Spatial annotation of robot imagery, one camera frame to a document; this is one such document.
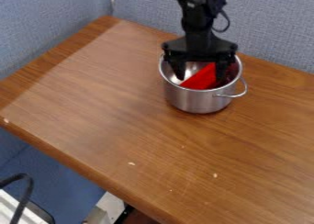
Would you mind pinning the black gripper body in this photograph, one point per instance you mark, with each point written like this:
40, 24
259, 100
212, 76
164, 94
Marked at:
200, 46

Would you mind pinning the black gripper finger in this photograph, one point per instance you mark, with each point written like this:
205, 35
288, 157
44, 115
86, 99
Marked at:
180, 69
223, 65

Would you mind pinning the red plastic block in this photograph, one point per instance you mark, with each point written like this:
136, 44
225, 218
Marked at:
204, 79

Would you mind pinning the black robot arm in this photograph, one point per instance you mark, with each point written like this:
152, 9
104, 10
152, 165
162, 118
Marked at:
205, 14

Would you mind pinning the white ribbed box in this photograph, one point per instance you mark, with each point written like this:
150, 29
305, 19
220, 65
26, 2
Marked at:
9, 205

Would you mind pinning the metal pot with handles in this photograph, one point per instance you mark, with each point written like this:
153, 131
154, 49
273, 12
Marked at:
203, 101

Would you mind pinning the white table leg bracket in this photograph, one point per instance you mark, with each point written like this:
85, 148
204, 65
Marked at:
108, 210

